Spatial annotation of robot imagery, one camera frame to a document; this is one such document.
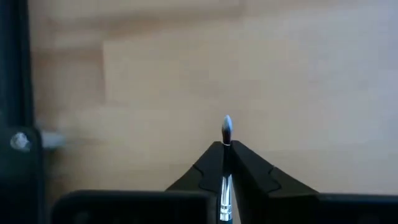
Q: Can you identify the thin makeup brush pale tip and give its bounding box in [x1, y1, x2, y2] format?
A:
[219, 114, 234, 224]

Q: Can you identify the black aluminium table frame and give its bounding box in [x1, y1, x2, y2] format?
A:
[0, 0, 45, 224]

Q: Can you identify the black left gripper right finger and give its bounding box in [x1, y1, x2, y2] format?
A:
[229, 139, 398, 224]

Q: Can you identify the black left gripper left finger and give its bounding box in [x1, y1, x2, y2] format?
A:
[50, 141, 225, 224]

